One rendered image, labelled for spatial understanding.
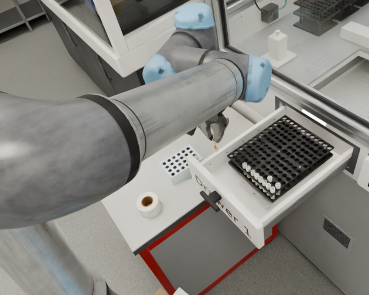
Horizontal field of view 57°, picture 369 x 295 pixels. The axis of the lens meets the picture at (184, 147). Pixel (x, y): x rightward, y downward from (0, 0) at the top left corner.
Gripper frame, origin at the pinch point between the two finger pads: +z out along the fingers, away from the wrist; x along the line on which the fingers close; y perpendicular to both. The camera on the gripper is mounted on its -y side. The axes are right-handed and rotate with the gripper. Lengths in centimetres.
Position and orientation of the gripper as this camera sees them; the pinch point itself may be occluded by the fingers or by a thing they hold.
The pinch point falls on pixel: (212, 140)
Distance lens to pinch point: 89.4
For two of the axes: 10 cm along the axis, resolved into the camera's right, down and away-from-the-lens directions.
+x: -8.1, -3.1, 5.0
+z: 2.1, 6.4, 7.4
